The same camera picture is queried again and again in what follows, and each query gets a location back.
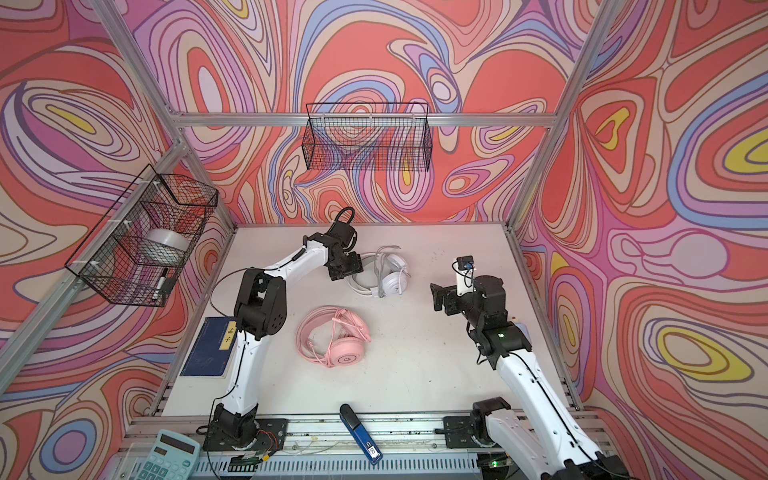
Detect black wire basket left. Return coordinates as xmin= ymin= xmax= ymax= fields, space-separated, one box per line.
xmin=65 ymin=166 xmax=219 ymax=308

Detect dark blue notebook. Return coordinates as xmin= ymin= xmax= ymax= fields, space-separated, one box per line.
xmin=180 ymin=317 xmax=238 ymax=377

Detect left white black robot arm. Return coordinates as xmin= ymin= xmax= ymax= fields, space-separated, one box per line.
xmin=207 ymin=220 xmax=363 ymax=450

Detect small white bottle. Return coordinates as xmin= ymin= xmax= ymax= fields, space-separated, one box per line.
xmin=515 ymin=322 xmax=531 ymax=341

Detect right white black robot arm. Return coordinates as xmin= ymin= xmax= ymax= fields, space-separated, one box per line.
xmin=430 ymin=275 xmax=632 ymax=479

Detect black wire basket back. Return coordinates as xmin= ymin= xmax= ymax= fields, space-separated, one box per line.
xmin=301 ymin=101 xmax=433 ymax=172

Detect aluminium front rail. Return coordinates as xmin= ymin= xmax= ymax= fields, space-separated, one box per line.
xmin=113 ymin=410 xmax=613 ymax=480

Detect black wire basket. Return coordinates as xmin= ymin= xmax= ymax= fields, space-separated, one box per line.
xmin=301 ymin=101 xmax=433 ymax=172
xmin=65 ymin=166 xmax=219 ymax=308

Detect blue black stapler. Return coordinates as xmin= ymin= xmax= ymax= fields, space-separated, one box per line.
xmin=339 ymin=403 xmax=383 ymax=465

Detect light green calculator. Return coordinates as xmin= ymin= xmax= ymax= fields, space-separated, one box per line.
xmin=131 ymin=429 xmax=201 ymax=480

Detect pink headphones with cable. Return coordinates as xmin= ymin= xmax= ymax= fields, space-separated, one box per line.
xmin=295 ymin=305 xmax=372 ymax=369

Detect white headphones with grey cable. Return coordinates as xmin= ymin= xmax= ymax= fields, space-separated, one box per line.
xmin=346 ymin=245 xmax=411 ymax=298

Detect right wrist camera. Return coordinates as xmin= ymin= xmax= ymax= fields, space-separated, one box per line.
xmin=452 ymin=255 xmax=475 ymax=296

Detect white tape roll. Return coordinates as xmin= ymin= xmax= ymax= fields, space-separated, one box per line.
xmin=140 ymin=228 xmax=190 ymax=267

